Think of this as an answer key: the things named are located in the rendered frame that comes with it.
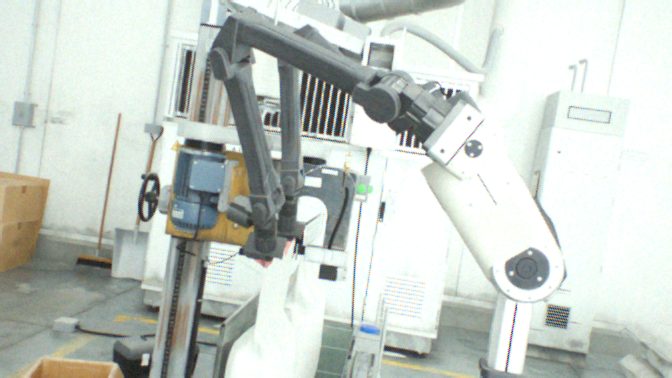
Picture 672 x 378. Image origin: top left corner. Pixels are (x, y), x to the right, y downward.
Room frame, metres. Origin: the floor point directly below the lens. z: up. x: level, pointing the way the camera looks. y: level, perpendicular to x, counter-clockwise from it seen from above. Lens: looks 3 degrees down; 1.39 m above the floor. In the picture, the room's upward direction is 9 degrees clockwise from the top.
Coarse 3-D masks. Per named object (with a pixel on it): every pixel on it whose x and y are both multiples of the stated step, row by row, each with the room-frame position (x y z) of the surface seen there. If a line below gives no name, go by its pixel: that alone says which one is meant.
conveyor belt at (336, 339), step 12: (324, 324) 4.07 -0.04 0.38; (324, 336) 3.80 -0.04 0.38; (336, 336) 3.84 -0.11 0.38; (348, 336) 3.88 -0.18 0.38; (324, 348) 3.57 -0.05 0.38; (336, 348) 3.60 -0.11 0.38; (348, 348) 3.64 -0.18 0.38; (324, 360) 3.36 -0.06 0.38; (336, 360) 3.39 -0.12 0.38; (324, 372) 3.18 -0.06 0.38; (336, 372) 3.21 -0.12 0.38
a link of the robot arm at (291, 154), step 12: (288, 72) 2.02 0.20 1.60; (288, 84) 2.02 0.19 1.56; (288, 96) 2.03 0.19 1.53; (288, 108) 2.03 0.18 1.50; (288, 120) 2.03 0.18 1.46; (300, 120) 2.06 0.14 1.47; (288, 132) 2.03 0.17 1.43; (300, 132) 2.06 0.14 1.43; (288, 144) 2.04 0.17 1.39; (300, 144) 2.05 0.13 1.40; (288, 156) 2.03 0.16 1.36; (300, 156) 2.05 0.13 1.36; (288, 168) 2.03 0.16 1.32; (300, 168) 2.05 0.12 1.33; (300, 180) 2.05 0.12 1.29
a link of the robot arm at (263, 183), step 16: (224, 64) 1.50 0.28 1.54; (240, 64) 1.57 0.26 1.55; (224, 80) 1.52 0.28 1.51; (240, 80) 1.54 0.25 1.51; (240, 96) 1.56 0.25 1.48; (256, 96) 1.59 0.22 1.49; (240, 112) 1.58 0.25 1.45; (256, 112) 1.59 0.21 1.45; (240, 128) 1.60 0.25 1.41; (256, 128) 1.60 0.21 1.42; (240, 144) 1.63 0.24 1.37; (256, 144) 1.60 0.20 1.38; (256, 160) 1.62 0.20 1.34; (256, 176) 1.64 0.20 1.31; (272, 176) 1.66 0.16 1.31; (256, 192) 1.66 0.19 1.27; (272, 192) 1.67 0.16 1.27; (272, 208) 1.67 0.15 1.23
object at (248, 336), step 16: (288, 256) 2.23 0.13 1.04; (272, 272) 1.96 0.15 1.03; (288, 272) 2.29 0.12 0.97; (272, 288) 2.00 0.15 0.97; (272, 304) 2.04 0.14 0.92; (256, 320) 1.84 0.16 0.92; (272, 320) 2.03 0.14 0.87; (288, 320) 2.18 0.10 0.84; (256, 336) 1.86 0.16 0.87; (272, 336) 1.95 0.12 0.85; (288, 336) 2.08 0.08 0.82; (240, 352) 1.88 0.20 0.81; (256, 352) 1.88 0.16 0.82; (272, 352) 1.90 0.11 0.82; (288, 352) 2.02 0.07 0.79; (240, 368) 1.86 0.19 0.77; (256, 368) 1.86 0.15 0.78; (272, 368) 1.87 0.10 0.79; (288, 368) 2.04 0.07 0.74
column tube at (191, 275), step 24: (192, 96) 2.43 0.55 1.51; (216, 96) 2.42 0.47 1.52; (192, 120) 2.43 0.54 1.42; (216, 120) 2.42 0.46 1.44; (168, 264) 2.43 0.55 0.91; (192, 264) 2.42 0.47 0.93; (168, 288) 2.43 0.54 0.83; (192, 288) 2.42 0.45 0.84; (168, 312) 2.43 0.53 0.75; (192, 312) 2.42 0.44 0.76
